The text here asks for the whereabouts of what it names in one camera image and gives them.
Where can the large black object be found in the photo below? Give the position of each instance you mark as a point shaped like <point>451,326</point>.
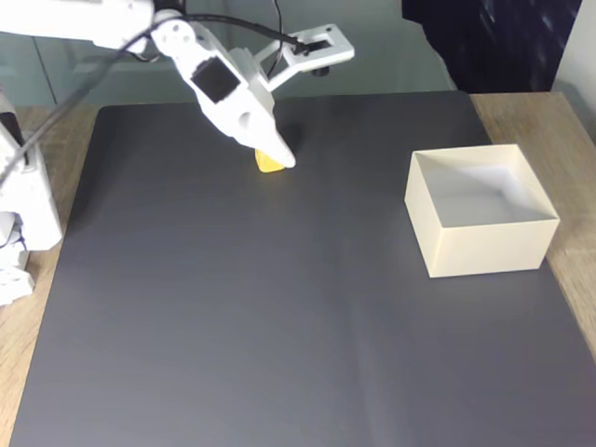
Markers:
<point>503,46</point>

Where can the yellow cube block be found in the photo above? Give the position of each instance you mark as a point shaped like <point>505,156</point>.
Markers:
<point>267,165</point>

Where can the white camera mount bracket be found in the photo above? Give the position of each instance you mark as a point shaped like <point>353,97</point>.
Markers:
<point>342,51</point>

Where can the white open box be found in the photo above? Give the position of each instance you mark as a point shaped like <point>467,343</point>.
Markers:
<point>489,251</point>

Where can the dark grey mat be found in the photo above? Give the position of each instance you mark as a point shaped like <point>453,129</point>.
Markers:
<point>279,302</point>

